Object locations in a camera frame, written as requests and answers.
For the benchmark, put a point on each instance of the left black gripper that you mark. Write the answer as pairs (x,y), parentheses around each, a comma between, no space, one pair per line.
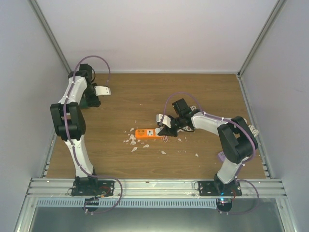
(93,102)

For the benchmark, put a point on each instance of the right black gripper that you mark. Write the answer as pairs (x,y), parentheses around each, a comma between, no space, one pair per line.
(168,132)

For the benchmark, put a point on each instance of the orange power strip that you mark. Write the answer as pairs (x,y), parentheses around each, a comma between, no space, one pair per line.
(146,134)

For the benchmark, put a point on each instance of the green cube plug adapter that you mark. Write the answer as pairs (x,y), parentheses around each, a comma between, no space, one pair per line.
(83,103)

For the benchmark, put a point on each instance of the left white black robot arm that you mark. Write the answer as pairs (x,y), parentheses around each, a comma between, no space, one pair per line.
(70,124)

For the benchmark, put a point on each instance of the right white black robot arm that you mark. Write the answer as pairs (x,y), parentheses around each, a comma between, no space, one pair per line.
(237,140)

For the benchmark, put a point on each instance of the purple power strip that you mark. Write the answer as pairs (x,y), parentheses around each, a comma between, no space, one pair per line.
(221,156)

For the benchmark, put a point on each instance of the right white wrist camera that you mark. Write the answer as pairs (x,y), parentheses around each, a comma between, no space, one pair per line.
(163,120)

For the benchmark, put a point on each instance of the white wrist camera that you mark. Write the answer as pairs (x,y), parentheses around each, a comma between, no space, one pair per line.
(102,90)
(163,120)

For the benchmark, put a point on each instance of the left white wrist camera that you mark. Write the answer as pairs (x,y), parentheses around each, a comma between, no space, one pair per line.
(102,90)

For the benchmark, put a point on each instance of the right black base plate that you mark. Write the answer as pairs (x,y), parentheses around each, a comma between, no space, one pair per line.
(214,189)

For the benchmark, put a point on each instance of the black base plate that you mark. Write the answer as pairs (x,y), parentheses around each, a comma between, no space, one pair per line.
(93,188)
(214,189)

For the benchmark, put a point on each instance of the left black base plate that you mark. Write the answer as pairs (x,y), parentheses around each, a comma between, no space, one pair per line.
(93,188)

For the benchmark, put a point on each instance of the grey slotted cable duct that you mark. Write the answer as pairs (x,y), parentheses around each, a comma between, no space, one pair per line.
(133,203)

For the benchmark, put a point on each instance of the aluminium front rail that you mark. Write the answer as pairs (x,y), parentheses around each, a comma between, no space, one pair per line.
(149,188)

